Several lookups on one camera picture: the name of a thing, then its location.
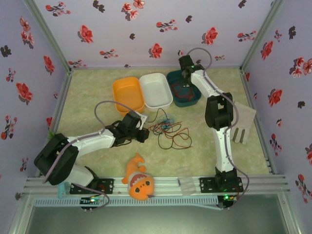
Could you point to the right controller board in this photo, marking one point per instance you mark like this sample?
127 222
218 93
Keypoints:
230 198

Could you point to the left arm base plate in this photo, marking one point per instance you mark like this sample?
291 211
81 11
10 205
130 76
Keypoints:
107 186

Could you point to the left controller board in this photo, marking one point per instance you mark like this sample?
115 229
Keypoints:
91 200

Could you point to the left aluminium corner post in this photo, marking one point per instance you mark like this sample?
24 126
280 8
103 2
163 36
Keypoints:
48 36

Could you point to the right aluminium corner post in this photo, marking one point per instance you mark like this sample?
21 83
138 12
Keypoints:
260 36

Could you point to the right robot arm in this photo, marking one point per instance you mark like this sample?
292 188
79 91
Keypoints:
223 151

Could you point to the right aluminium side rail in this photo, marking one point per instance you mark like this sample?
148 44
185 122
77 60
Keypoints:
248 92

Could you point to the left aluminium side rail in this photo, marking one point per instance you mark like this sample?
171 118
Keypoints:
63 97

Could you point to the aluminium side rail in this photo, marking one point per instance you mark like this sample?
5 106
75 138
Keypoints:
248 92
63 97

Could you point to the orange plush fish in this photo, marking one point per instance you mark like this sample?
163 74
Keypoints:
139 185

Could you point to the aluminium front rail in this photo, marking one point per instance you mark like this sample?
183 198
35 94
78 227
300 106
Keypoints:
168 185

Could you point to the clear plastic container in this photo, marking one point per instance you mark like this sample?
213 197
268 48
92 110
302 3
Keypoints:
187 185

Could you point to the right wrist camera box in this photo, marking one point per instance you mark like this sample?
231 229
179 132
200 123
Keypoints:
185 62

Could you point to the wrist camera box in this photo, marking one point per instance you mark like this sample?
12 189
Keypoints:
132 119
185 62

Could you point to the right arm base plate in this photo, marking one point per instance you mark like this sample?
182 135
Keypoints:
207 185

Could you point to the orange plastic bin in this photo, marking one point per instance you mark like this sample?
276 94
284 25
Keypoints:
128 96

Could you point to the aluminium corner post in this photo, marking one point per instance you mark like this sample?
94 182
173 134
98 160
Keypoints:
260 36
48 36

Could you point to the teal plastic bin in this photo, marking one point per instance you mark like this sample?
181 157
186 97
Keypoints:
187 103

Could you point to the controller board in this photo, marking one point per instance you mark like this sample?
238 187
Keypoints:
91 200
230 198

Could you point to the white plastic bin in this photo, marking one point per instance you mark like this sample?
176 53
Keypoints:
156 91

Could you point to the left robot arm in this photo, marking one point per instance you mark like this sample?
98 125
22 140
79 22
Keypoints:
92 141

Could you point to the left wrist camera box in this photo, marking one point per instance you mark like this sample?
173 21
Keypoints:
132 119

